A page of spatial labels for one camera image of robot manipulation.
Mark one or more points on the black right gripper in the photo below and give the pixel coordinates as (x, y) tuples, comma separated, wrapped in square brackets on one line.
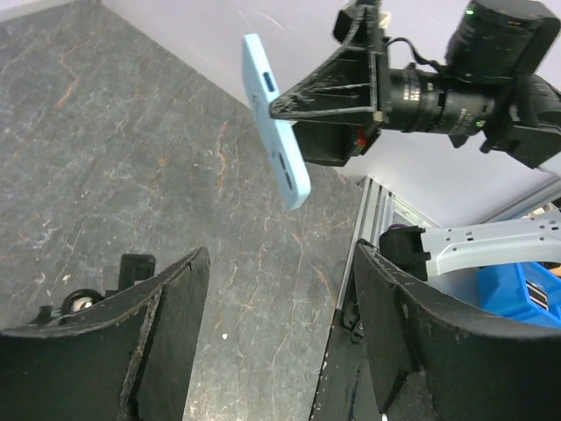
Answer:
[(354, 85)]

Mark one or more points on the phone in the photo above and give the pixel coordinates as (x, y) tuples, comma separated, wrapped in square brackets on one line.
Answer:
[(277, 136)]

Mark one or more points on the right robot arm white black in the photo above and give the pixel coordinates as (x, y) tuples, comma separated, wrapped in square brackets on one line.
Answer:
[(487, 84)]

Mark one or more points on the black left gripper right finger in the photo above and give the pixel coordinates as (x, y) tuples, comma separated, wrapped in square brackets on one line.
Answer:
[(433, 357)]

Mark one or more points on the blue plastic box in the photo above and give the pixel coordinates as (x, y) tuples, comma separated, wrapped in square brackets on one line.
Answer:
[(526, 292)]

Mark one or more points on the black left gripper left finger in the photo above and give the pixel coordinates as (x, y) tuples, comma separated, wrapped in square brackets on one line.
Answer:
[(125, 355)]

